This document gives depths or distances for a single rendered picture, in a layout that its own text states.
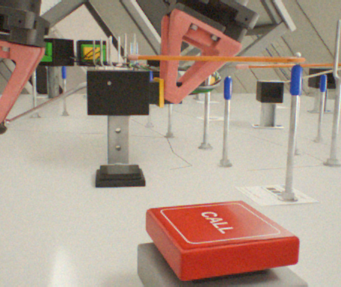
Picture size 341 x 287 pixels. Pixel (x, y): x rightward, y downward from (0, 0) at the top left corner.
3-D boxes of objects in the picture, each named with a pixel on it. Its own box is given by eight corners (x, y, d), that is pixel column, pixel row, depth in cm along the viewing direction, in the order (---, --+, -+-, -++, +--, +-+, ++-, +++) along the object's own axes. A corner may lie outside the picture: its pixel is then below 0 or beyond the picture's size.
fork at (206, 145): (198, 149, 51) (203, 22, 48) (195, 146, 53) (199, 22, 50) (215, 149, 51) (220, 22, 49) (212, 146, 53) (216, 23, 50)
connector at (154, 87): (129, 101, 44) (129, 81, 43) (178, 101, 45) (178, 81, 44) (133, 104, 41) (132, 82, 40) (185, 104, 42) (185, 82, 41)
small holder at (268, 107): (273, 122, 76) (275, 79, 74) (286, 130, 67) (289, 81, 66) (245, 121, 76) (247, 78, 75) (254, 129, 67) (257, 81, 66)
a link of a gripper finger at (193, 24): (191, 110, 47) (232, 28, 46) (207, 119, 40) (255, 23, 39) (133, 82, 45) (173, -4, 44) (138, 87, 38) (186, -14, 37)
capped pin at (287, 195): (273, 198, 33) (282, 51, 31) (287, 195, 34) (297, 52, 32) (287, 204, 32) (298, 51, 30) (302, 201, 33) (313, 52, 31)
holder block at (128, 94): (88, 110, 44) (87, 69, 43) (145, 110, 45) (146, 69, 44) (87, 115, 40) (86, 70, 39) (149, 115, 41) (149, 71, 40)
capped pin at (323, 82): (318, 143, 56) (324, 75, 55) (309, 141, 58) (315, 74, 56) (327, 142, 57) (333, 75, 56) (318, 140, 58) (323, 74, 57)
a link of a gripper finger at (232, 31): (190, 109, 48) (229, 28, 47) (206, 119, 41) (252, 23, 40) (132, 81, 46) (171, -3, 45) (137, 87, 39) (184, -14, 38)
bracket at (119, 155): (105, 158, 45) (105, 110, 44) (128, 158, 46) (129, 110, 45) (105, 170, 41) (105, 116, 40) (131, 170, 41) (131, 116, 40)
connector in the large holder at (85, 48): (105, 62, 111) (105, 45, 111) (106, 62, 109) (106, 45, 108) (81, 61, 110) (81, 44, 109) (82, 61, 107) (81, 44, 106)
